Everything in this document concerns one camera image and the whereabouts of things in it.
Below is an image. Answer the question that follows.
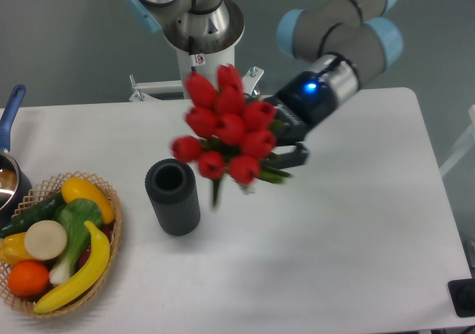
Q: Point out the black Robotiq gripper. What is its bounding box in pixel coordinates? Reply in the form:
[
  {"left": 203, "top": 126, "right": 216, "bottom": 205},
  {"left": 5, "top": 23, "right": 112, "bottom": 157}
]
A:
[{"left": 244, "top": 71, "right": 338, "bottom": 169}]

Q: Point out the red tulip bouquet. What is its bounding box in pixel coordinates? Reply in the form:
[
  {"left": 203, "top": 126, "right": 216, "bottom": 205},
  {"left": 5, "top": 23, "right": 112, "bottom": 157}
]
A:
[{"left": 170, "top": 65, "right": 291, "bottom": 207}]

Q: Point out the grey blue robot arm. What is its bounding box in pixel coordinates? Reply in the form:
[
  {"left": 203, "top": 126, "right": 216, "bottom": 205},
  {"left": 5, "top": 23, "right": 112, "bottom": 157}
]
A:
[{"left": 124, "top": 0, "right": 404, "bottom": 169}]

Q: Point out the dark grey ribbed vase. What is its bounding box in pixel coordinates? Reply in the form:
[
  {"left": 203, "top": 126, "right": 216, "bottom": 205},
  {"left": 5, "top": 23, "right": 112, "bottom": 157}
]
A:
[{"left": 145, "top": 159, "right": 200, "bottom": 236}]

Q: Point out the yellow squash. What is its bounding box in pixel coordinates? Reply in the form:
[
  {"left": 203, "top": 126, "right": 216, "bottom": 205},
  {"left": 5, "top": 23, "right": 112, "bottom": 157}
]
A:
[{"left": 61, "top": 177, "right": 115, "bottom": 224}]

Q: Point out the green bok choy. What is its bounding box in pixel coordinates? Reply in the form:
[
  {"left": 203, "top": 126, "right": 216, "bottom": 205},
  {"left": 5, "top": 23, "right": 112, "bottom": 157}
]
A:
[{"left": 50, "top": 198, "right": 102, "bottom": 286}]

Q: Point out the woven wicker basket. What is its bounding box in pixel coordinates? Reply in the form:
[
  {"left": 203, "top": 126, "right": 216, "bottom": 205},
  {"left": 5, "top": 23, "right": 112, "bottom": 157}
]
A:
[{"left": 1, "top": 171, "right": 122, "bottom": 318}]

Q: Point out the green cucumber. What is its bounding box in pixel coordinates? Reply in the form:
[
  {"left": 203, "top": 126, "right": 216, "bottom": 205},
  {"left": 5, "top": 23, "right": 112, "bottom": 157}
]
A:
[{"left": 1, "top": 192, "right": 65, "bottom": 239}]

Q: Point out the yellow banana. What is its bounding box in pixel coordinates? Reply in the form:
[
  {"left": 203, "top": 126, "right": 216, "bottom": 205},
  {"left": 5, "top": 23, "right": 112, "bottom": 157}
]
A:
[{"left": 33, "top": 220, "right": 111, "bottom": 314}]

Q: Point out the beige round slice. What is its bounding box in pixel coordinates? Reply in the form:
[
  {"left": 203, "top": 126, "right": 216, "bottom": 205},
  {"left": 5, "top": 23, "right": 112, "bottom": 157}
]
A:
[{"left": 24, "top": 220, "right": 68, "bottom": 261}]

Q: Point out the black device at table edge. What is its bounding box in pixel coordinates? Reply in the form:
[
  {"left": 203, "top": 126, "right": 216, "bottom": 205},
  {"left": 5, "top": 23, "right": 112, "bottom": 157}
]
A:
[{"left": 448, "top": 278, "right": 475, "bottom": 318}]

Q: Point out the yellow bell pepper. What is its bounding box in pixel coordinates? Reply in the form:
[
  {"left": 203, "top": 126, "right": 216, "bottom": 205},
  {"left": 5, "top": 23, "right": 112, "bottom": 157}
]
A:
[{"left": 1, "top": 232, "right": 34, "bottom": 266}]

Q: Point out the orange fruit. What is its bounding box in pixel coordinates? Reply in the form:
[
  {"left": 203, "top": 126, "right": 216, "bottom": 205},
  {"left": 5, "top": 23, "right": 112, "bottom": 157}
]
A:
[{"left": 7, "top": 261, "right": 50, "bottom": 297}]

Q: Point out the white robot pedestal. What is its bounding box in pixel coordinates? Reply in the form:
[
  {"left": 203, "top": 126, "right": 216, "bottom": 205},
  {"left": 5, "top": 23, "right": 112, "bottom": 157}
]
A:
[{"left": 163, "top": 0, "right": 245, "bottom": 85}]

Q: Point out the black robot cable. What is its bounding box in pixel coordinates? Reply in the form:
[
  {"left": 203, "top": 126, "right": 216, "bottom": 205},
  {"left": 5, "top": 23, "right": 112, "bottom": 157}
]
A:
[{"left": 187, "top": 36, "right": 206, "bottom": 99}]

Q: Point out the white table clamp bracket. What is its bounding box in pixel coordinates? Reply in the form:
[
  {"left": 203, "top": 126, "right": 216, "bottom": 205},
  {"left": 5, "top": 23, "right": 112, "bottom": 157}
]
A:
[{"left": 128, "top": 66, "right": 264, "bottom": 102}]

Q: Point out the blue handled saucepan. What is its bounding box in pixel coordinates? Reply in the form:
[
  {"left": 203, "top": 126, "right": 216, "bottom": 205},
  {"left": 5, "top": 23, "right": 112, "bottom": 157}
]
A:
[{"left": 1, "top": 85, "right": 32, "bottom": 227}]

